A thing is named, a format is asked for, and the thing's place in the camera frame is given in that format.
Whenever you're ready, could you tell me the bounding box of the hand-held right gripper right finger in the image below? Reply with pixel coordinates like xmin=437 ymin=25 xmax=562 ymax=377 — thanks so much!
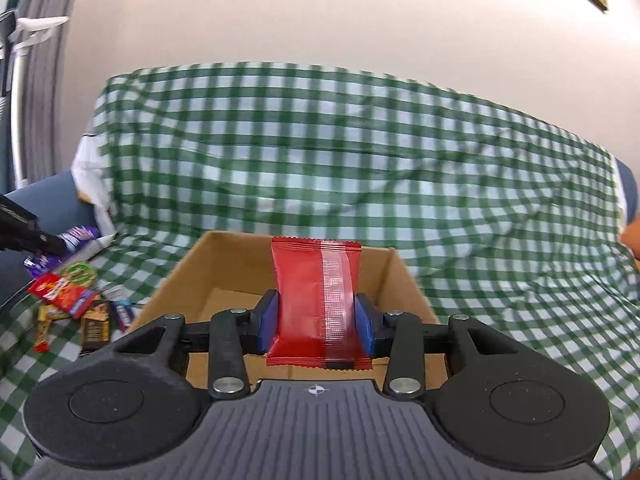
xmin=354 ymin=292 xmax=526 ymax=401

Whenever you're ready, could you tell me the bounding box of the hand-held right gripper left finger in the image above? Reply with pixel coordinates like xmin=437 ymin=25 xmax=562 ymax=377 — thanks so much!
xmin=112 ymin=290 xmax=281 ymax=401

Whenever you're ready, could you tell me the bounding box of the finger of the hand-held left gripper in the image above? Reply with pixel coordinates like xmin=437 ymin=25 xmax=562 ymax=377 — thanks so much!
xmin=34 ymin=230 xmax=69 ymax=256

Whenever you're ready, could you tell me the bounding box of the cardboard box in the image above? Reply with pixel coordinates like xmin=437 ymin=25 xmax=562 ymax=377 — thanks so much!
xmin=127 ymin=231 xmax=448 ymax=391

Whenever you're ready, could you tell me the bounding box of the purple snack packet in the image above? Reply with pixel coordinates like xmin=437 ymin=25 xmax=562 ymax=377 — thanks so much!
xmin=24 ymin=254 xmax=63 ymax=279
xmin=56 ymin=225 xmax=101 ymax=253

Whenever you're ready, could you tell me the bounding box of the round green-labelled snack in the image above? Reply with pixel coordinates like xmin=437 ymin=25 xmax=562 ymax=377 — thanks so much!
xmin=61 ymin=262 xmax=98 ymax=288

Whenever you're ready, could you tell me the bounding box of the red orange snack packet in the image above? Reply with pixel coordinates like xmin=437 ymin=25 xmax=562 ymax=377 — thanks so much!
xmin=27 ymin=272 xmax=98 ymax=318

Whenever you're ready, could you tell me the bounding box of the white cloth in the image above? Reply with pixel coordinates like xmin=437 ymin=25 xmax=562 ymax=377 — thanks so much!
xmin=70 ymin=132 xmax=118 ymax=233

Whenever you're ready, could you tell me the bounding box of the yellow red candy bar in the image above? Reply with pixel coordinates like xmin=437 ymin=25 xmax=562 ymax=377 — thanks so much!
xmin=32 ymin=305 xmax=66 ymax=353

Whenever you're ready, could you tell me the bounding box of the dark brown chocolate bar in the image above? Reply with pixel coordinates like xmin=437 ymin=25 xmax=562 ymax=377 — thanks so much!
xmin=80 ymin=300 xmax=113 ymax=351

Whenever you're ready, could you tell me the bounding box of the white clothes stand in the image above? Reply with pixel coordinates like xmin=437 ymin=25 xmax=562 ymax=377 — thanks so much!
xmin=0 ymin=10 xmax=71 ymax=188

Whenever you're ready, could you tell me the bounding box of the grey curtain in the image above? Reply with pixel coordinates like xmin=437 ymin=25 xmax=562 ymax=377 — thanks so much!
xmin=0 ymin=0 xmax=83 ymax=196

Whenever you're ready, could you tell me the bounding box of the green checkered cloth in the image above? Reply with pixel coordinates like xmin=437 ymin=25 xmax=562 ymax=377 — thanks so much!
xmin=0 ymin=60 xmax=640 ymax=480

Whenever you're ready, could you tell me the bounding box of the orange object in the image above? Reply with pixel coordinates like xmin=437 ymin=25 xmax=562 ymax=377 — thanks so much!
xmin=621 ymin=220 xmax=640 ymax=261

